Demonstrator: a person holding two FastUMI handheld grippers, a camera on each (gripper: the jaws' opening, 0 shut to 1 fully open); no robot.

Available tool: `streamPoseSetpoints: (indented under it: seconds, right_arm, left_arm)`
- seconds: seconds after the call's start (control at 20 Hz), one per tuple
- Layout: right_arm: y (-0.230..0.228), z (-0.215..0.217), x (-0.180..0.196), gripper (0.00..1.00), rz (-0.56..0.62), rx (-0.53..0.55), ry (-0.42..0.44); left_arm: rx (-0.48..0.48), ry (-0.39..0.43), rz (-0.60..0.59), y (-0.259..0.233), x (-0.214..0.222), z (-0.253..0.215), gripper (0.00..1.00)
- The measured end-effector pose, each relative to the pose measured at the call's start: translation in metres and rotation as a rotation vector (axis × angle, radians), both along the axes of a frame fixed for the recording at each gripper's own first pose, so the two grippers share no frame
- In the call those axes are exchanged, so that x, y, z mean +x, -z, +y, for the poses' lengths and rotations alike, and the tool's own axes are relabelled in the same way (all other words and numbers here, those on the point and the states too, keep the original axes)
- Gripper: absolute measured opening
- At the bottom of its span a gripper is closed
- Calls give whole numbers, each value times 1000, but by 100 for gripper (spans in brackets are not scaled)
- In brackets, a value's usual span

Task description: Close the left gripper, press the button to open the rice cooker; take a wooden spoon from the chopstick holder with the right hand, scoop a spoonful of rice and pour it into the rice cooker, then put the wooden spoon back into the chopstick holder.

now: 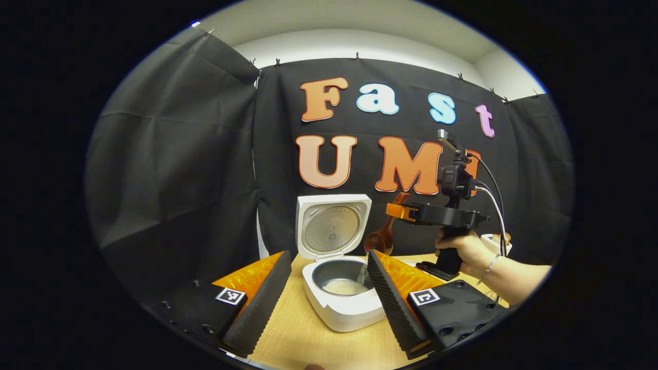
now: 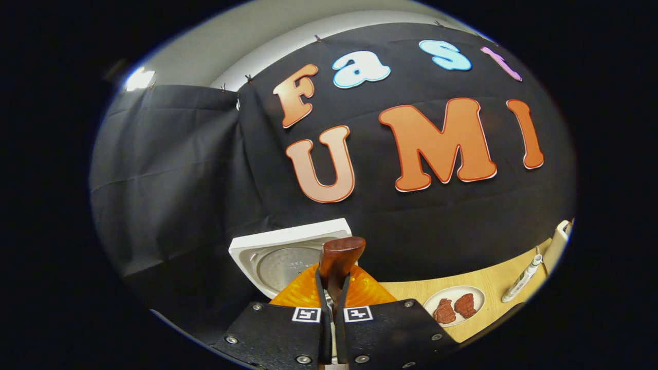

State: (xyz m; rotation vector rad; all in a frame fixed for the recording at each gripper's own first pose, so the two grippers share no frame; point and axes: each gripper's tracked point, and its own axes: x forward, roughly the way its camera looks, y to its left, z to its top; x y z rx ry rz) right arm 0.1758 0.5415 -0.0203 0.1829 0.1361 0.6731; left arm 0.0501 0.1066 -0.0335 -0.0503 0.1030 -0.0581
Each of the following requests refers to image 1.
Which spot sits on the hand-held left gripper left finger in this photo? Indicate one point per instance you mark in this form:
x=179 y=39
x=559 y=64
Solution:
x=267 y=303

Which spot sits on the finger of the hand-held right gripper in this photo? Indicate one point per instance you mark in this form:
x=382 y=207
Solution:
x=400 y=211

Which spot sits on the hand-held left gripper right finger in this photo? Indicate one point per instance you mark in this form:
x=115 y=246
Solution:
x=393 y=303

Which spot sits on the brown wooden spoon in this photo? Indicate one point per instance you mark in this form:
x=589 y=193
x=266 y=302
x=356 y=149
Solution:
x=379 y=241

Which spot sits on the white rice cooker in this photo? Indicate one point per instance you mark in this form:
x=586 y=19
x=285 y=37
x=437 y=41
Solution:
x=349 y=313

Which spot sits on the white rice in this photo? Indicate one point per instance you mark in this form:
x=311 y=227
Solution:
x=343 y=288

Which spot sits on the white toaster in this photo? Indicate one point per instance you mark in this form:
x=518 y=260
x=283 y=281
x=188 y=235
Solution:
x=493 y=245

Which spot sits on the bread slice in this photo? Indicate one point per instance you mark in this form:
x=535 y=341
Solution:
x=503 y=238

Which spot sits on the row of small backdrop clips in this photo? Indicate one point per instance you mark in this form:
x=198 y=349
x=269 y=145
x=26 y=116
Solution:
x=357 y=55

